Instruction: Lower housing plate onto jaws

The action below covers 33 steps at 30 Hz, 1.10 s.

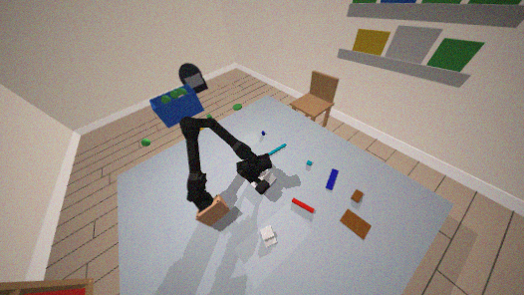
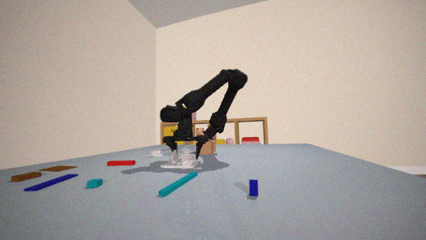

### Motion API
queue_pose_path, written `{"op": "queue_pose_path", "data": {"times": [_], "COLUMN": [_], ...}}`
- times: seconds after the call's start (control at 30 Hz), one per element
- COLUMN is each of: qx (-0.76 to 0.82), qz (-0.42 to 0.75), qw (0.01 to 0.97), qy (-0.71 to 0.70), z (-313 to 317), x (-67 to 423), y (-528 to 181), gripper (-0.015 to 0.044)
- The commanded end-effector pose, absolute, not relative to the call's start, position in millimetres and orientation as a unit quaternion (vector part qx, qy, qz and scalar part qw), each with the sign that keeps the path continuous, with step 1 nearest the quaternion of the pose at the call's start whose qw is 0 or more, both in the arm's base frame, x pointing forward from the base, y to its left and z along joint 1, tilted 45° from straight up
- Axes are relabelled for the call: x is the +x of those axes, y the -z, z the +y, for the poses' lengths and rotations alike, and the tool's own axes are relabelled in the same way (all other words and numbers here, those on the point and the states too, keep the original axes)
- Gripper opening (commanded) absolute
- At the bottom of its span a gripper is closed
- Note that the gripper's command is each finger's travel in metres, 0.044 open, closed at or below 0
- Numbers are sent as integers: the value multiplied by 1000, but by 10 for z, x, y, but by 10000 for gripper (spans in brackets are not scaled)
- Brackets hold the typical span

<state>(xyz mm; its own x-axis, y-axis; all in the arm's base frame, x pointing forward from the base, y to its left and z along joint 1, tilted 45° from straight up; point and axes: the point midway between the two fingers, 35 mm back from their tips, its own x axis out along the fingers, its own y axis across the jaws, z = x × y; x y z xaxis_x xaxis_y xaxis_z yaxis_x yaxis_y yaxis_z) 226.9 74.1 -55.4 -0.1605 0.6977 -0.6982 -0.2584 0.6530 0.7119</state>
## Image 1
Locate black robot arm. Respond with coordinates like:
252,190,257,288
179,117,272,213

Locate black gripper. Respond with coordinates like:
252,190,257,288
236,169,270,194

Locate red flat bar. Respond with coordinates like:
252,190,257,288
292,198,315,213

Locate blue flat bar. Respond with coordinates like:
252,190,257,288
326,169,339,190

